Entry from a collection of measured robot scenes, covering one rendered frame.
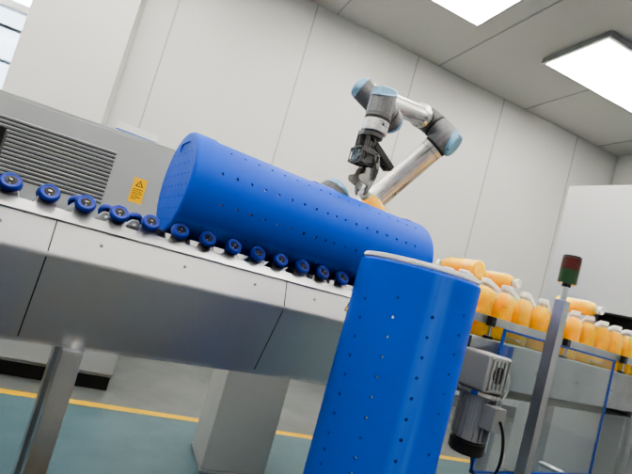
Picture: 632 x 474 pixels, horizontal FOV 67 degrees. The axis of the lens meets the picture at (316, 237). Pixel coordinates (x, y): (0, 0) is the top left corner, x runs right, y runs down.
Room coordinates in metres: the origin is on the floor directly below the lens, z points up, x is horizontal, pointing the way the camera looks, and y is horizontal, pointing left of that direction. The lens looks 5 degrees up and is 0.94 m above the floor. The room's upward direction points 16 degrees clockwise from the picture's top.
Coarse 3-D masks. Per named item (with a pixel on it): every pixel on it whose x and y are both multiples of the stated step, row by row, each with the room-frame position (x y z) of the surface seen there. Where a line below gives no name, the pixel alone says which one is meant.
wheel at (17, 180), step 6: (6, 174) 1.00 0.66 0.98; (12, 174) 1.01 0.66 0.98; (0, 180) 0.98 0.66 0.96; (6, 180) 0.99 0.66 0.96; (12, 180) 1.00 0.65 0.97; (18, 180) 1.01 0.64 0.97; (0, 186) 0.99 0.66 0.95; (6, 186) 0.99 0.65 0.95; (12, 186) 0.99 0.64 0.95; (18, 186) 1.00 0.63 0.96
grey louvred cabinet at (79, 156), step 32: (0, 96) 2.43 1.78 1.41; (32, 128) 2.50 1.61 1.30; (64, 128) 2.55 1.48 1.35; (96, 128) 2.60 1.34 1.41; (0, 160) 2.46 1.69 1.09; (32, 160) 2.51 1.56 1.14; (64, 160) 2.56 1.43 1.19; (96, 160) 2.61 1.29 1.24; (128, 160) 2.67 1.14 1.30; (160, 160) 2.73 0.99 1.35; (32, 192) 2.53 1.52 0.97; (64, 192) 2.58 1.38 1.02; (96, 192) 2.63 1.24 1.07; (128, 192) 2.69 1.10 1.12; (0, 352) 2.56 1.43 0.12; (32, 352) 2.61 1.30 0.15; (96, 352) 2.72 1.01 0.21; (96, 384) 2.77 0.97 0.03
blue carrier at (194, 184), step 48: (192, 144) 1.22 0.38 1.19; (192, 192) 1.16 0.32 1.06; (240, 192) 1.22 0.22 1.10; (288, 192) 1.31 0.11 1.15; (336, 192) 1.45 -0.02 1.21; (192, 240) 1.31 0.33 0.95; (240, 240) 1.29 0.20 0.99; (288, 240) 1.33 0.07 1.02; (336, 240) 1.40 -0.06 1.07; (384, 240) 1.49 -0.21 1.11
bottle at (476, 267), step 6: (450, 258) 1.94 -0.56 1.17; (456, 258) 1.93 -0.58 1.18; (462, 258) 1.91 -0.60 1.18; (444, 264) 1.95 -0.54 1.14; (450, 264) 1.92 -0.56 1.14; (456, 264) 1.90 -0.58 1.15; (462, 264) 1.88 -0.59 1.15; (468, 264) 1.85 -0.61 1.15; (474, 264) 1.83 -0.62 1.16; (480, 264) 1.85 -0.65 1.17; (456, 270) 1.90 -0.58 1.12; (468, 270) 1.85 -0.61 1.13; (474, 270) 1.83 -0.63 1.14; (480, 270) 1.85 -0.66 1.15; (480, 276) 1.85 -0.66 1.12
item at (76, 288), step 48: (0, 240) 0.98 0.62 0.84; (48, 240) 1.03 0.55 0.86; (96, 240) 1.09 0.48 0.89; (0, 288) 1.02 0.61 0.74; (48, 288) 1.06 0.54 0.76; (96, 288) 1.10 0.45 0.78; (144, 288) 1.15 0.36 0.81; (192, 288) 1.20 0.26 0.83; (240, 288) 1.27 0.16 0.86; (288, 288) 1.36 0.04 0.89; (0, 336) 1.07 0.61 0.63; (48, 336) 1.11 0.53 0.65; (96, 336) 1.16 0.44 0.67; (144, 336) 1.21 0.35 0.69; (192, 336) 1.26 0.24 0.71; (240, 336) 1.32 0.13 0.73; (288, 336) 1.39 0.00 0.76; (336, 336) 1.46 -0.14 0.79
